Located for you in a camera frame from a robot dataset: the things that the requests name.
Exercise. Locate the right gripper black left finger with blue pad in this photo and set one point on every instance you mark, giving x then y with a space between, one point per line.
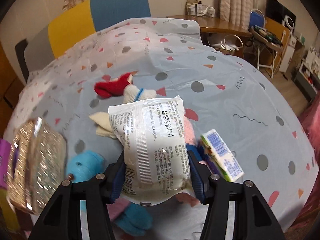
61 217

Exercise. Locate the white folding stool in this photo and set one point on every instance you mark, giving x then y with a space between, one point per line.
264 39

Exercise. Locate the blue plush toy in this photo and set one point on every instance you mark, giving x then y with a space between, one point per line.
135 220

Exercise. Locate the cream rolled cloth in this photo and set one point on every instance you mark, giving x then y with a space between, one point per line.
104 128

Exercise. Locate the white plastic snack packet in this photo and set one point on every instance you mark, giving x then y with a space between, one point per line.
152 134

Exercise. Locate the low shelf with items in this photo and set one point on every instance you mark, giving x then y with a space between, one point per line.
307 75

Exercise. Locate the wooden desk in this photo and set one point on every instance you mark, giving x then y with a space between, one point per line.
210 26

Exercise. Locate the green white tissue pack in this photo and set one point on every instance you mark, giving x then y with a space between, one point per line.
221 156

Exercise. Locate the pink cloth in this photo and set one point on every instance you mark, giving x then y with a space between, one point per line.
117 208

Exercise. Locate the purple cardboard box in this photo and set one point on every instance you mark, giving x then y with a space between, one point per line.
5 147

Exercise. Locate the right patterned curtain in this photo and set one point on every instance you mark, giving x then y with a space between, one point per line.
236 12

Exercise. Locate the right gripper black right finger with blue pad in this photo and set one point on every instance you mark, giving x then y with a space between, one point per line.
253 217

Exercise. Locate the pink towel blue band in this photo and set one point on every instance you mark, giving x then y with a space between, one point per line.
190 134

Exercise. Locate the white handbag under desk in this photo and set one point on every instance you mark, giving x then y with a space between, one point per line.
226 43

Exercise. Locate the gold metal tin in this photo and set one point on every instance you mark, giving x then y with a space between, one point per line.
9 215

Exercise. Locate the white round fan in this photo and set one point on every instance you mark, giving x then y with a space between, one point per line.
288 23

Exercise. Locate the gold ornate tissue box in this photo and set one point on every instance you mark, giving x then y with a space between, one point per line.
36 165

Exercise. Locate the blue folding chair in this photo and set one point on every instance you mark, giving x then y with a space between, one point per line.
256 18

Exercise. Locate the red knitted sock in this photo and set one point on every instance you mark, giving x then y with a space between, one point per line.
114 87

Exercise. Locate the grey yellow blue sofa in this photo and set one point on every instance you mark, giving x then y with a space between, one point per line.
72 26

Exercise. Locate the wooden board panel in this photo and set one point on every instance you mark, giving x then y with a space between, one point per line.
277 29

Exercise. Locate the black monitor screen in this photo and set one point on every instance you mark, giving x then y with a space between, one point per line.
276 11

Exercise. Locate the white sock blue stripe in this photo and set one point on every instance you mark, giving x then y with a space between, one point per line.
132 94

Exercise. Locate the bottles and boxes on desk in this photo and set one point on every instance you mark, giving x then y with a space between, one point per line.
197 8

